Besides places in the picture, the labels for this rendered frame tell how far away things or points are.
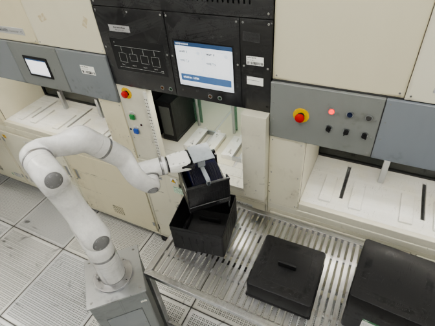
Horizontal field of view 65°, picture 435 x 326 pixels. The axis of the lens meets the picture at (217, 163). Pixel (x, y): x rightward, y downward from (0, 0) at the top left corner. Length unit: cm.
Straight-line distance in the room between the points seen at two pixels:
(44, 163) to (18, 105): 205
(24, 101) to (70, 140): 204
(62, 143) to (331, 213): 129
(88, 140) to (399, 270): 127
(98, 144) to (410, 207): 151
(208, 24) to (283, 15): 31
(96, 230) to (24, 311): 155
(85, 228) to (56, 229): 183
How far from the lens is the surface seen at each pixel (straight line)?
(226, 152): 211
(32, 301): 294
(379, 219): 188
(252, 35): 141
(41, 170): 122
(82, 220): 143
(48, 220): 340
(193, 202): 159
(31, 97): 332
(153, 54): 170
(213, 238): 166
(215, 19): 146
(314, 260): 167
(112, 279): 176
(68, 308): 278
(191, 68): 161
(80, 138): 127
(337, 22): 132
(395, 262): 156
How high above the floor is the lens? 224
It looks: 41 degrees down
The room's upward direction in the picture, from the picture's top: 6 degrees counter-clockwise
